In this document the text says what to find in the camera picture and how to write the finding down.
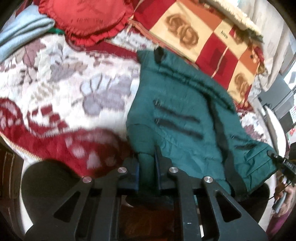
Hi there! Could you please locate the red cream rose quilt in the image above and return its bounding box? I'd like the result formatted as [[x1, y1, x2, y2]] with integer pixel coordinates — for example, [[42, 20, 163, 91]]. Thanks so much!
[[130, 1, 264, 108]]

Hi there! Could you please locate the person hand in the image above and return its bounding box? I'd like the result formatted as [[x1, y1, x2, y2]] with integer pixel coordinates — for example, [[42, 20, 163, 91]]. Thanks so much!
[[274, 176, 295, 216]]

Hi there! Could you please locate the green quilted puffer jacket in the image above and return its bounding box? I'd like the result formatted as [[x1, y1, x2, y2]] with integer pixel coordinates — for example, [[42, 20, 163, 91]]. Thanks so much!
[[126, 48, 276, 200]]

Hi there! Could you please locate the light blue folded cloth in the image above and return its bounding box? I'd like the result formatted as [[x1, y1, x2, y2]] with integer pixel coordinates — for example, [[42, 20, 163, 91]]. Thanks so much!
[[1, 5, 55, 62]]

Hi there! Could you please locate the floral white red bedspread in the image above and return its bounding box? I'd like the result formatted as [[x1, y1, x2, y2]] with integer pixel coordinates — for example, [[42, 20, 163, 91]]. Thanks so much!
[[1, 34, 152, 176]]

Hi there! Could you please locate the red heart-shaped ruffled pillow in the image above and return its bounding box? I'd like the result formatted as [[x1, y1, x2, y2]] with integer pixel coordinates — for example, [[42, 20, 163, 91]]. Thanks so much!
[[38, 0, 133, 47]]

